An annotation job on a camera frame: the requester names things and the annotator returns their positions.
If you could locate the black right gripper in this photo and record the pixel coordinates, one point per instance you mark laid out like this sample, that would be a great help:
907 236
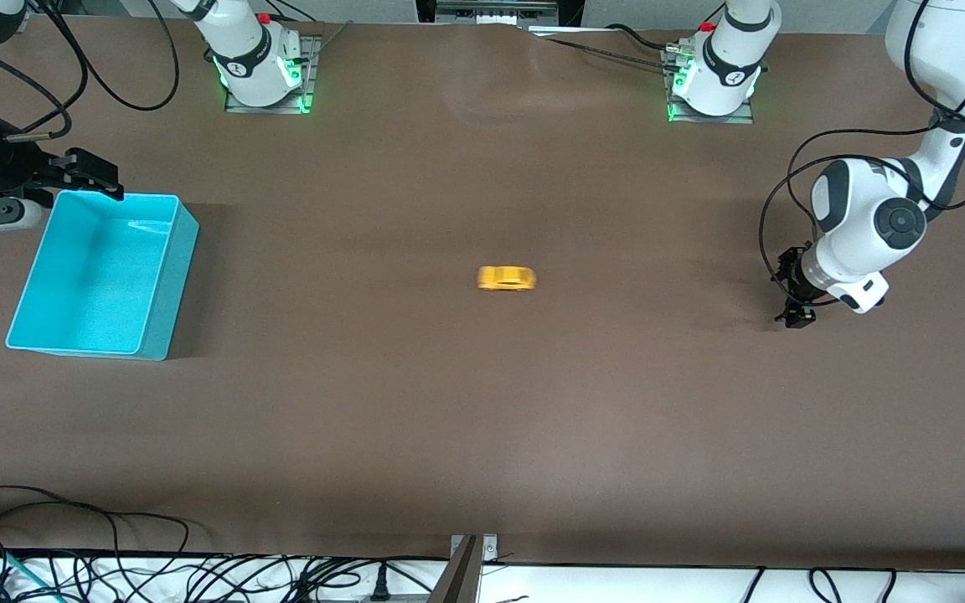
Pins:
20 167

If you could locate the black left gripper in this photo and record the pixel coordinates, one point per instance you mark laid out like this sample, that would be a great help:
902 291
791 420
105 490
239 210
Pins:
792 279

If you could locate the yellow beetle toy car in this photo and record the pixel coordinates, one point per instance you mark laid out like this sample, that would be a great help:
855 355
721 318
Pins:
508 278

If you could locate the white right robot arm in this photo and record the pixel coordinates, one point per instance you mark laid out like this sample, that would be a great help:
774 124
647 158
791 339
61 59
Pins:
248 59

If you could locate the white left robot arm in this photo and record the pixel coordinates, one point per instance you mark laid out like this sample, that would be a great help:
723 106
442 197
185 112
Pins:
868 226

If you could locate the turquoise plastic bin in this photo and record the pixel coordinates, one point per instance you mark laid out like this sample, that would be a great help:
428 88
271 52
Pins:
97 276

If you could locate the black and silver equipment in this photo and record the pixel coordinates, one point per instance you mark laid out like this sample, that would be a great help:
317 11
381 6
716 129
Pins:
570 10

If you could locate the black power plug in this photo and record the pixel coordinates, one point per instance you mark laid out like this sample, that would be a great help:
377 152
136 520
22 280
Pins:
379 586

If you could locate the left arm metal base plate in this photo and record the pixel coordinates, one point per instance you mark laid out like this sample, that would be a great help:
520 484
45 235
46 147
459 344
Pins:
738 117

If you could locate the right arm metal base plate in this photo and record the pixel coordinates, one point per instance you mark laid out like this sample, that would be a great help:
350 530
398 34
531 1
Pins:
311 84

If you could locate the metal table edge bracket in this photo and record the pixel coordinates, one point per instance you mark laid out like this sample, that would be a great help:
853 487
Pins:
489 548

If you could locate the grey metal post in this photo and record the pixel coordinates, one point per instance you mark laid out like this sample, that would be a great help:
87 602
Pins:
457 582

